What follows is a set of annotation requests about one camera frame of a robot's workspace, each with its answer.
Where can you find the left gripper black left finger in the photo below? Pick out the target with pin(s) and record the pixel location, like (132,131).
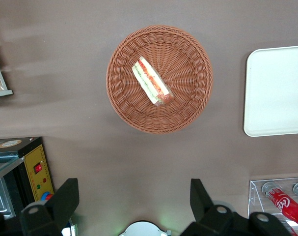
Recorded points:
(53,216)

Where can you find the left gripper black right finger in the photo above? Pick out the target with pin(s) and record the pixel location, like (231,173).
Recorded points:
(212,221)

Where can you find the triangle sandwich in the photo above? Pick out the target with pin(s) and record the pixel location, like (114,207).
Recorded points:
(150,79)

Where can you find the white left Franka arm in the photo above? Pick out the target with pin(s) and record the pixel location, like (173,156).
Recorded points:
(143,229)

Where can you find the tray of wrapped pastries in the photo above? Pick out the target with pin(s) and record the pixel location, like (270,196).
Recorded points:
(1,93)

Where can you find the cream plastic serving tray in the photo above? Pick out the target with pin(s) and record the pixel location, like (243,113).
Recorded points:
(276,91)

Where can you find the large shallow wicker basket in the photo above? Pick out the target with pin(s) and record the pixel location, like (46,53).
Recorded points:
(188,73)

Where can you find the black food warmer yellow panel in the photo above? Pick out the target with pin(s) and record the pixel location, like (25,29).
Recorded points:
(38,182)

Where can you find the clear acrylic bottle rack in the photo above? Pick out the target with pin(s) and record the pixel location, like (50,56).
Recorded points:
(255,194)

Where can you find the stainless steel food pan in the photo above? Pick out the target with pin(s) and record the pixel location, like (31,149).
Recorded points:
(0,199)

